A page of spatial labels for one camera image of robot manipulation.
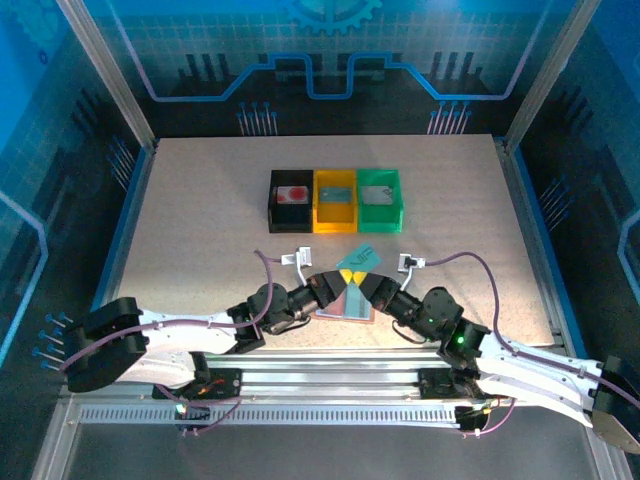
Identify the tan leather card holder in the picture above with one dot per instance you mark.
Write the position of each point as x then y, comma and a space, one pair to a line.
354, 305

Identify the green plastic bin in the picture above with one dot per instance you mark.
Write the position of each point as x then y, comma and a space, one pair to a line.
380, 217

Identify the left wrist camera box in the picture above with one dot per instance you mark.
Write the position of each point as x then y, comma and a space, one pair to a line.
303, 256

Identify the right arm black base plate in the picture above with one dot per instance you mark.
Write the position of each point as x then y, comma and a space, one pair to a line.
432, 385

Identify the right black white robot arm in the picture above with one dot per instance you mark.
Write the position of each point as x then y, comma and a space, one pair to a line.
525, 370

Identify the red white card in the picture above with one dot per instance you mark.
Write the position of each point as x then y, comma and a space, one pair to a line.
332, 307
293, 195

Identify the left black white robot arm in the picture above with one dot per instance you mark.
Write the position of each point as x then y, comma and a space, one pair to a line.
175, 325

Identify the blue table edge strip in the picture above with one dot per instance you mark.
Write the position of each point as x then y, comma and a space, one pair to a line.
132, 200

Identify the small black controller box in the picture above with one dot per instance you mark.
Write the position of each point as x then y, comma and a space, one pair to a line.
195, 412
470, 417

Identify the black plastic bin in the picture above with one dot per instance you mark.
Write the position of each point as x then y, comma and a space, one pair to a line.
290, 220

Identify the aluminium frame rail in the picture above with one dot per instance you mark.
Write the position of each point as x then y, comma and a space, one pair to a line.
325, 370

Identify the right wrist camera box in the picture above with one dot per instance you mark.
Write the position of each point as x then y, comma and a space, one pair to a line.
407, 262

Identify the aluminium corner post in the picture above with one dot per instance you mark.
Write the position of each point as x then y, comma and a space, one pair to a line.
117, 85
541, 85

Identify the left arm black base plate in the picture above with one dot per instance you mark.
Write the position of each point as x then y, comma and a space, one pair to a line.
227, 382

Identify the grey card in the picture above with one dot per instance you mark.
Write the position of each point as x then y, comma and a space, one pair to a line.
377, 195

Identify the yellow plastic bin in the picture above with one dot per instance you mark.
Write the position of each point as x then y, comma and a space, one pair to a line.
335, 217

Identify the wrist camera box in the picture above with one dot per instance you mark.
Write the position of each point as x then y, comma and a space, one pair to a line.
303, 256
407, 262

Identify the teal VIP card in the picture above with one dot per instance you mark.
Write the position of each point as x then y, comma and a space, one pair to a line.
360, 257

